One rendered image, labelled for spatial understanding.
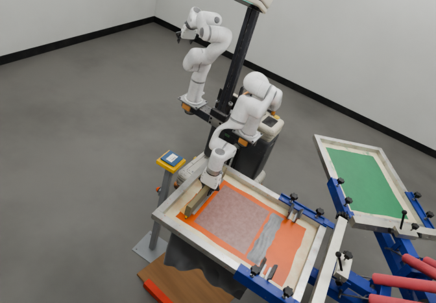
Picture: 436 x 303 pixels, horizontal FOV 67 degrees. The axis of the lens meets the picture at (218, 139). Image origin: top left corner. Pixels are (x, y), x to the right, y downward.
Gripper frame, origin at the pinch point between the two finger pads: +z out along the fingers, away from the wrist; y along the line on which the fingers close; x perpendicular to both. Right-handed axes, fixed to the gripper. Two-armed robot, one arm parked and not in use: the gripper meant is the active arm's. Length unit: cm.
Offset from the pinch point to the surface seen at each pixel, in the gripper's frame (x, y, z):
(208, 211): 6.9, -6.9, 6.1
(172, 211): 19.0, 7.8, 6.0
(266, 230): -3.2, -37.3, 5.6
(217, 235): 16.8, -17.9, 6.0
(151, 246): -9, 31, 97
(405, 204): -89, -108, 7
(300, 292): 20, -63, 2
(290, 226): -15, -48, 6
